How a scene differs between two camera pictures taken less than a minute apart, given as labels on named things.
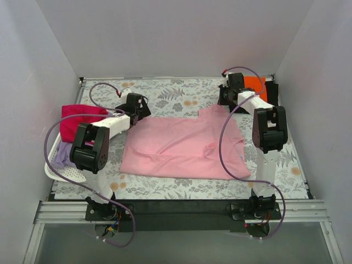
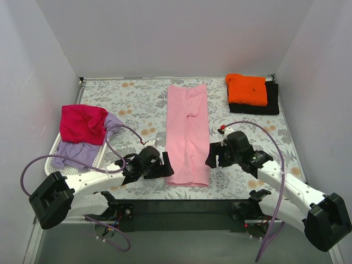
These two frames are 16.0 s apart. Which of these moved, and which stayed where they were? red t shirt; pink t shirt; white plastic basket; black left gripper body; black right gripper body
Moved: black right gripper body; pink t shirt; black left gripper body
Stayed: red t shirt; white plastic basket
